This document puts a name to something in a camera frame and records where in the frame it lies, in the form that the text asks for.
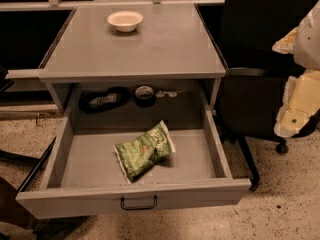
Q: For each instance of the crumpled silver foil wrapper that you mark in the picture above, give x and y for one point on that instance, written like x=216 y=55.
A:
x=167 y=93

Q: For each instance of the black drawer handle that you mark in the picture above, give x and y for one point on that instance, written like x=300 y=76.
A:
x=135 y=204

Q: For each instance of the black office chair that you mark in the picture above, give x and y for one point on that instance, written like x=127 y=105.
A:
x=250 y=94

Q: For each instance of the white paper bowl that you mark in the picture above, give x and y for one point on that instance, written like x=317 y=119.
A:
x=125 y=21

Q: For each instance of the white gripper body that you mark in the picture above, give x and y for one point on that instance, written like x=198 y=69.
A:
x=309 y=42

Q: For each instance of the green jalapeno chip bag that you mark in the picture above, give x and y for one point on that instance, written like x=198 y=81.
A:
x=143 y=153

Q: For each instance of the grey cabinet counter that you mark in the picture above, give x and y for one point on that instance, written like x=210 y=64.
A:
x=170 y=43

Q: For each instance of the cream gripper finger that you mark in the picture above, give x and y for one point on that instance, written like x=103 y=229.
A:
x=301 y=101
x=286 y=45

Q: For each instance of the black tape roll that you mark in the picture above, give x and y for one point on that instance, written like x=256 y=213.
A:
x=144 y=96

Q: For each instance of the grey open drawer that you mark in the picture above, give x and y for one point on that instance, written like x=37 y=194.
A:
x=83 y=176

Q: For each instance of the black pouch with label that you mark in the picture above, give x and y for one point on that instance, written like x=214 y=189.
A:
x=97 y=102

